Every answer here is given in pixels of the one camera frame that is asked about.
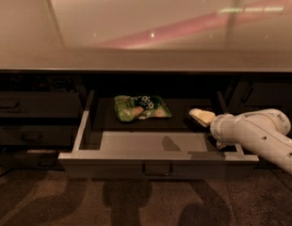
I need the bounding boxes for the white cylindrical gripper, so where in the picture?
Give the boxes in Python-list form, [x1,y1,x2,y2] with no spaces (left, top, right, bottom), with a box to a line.
[189,108,236,150]

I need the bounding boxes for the dark drawer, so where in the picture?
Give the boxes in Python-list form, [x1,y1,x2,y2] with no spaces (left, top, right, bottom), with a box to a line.
[0,125,76,146]
[0,150,63,170]
[58,90,259,180]
[0,91,82,118]

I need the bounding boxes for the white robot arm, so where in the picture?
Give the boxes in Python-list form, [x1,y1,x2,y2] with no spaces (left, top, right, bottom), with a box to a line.
[189,108,292,175]

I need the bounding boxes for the dark round object in drawer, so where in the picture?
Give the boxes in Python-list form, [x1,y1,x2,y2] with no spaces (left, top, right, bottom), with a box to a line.
[50,77,71,91]

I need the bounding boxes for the dark right cabinet door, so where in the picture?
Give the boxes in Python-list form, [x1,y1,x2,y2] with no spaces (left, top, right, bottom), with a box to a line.
[227,75,292,169]

